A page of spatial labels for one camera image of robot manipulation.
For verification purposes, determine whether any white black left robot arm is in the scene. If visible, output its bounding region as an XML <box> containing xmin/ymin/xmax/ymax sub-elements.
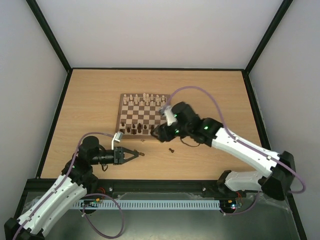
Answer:
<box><xmin>4</xmin><ymin>132</ymin><xmax>140</xmax><ymax>240</ymax></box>

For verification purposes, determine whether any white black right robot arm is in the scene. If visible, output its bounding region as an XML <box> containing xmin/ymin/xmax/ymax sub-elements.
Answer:
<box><xmin>151</xmin><ymin>102</ymin><xmax>295</xmax><ymax>201</ymax></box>

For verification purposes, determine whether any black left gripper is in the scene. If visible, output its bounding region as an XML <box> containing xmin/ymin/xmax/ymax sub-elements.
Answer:
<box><xmin>91</xmin><ymin>146</ymin><xmax>139</xmax><ymax>165</ymax></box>

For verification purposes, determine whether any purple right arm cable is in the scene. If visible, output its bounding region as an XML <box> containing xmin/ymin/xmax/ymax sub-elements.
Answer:
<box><xmin>166</xmin><ymin>86</ymin><xmax>307</xmax><ymax>216</ymax></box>

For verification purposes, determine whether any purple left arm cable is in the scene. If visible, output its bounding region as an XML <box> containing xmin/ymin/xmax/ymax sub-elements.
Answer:
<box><xmin>12</xmin><ymin>131</ymin><xmax>125</xmax><ymax>240</ymax></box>

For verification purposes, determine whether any wooden chess board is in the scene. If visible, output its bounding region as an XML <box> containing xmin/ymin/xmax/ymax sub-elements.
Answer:
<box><xmin>115</xmin><ymin>92</ymin><xmax>170</xmax><ymax>141</ymax></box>

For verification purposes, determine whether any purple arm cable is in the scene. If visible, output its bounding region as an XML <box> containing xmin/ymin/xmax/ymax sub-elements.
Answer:
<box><xmin>12</xmin><ymin>131</ymin><xmax>125</xmax><ymax>240</ymax></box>
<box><xmin>166</xmin><ymin>86</ymin><xmax>307</xmax><ymax>216</ymax></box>

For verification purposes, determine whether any black aluminium frame rail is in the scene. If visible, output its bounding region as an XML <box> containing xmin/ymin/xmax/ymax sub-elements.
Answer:
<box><xmin>24</xmin><ymin>178</ymin><xmax>291</xmax><ymax>200</ymax></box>

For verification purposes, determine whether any white slotted cable duct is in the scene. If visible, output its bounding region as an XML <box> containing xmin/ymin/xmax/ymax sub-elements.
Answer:
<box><xmin>70</xmin><ymin>199</ymin><xmax>221</xmax><ymax>210</ymax></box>

